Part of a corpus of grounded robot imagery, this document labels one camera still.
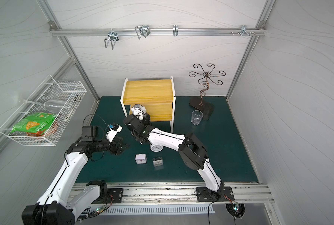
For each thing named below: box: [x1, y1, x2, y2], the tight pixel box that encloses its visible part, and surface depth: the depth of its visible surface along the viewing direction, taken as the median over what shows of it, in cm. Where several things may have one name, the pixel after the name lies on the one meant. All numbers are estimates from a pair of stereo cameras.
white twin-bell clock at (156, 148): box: [149, 143, 164, 153], surface depth 90 cm
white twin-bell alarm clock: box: [130, 104, 147, 121], surface depth 74 cm
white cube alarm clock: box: [135, 153, 147, 164], surface depth 84 cm
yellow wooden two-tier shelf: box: [120, 75, 176, 133], surface depth 82 cm
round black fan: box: [225, 202, 246, 218], surface depth 73 cm
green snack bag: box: [9, 112, 59, 136], surface depth 56 cm
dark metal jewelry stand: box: [188, 63, 227, 121], surface depth 98 cm
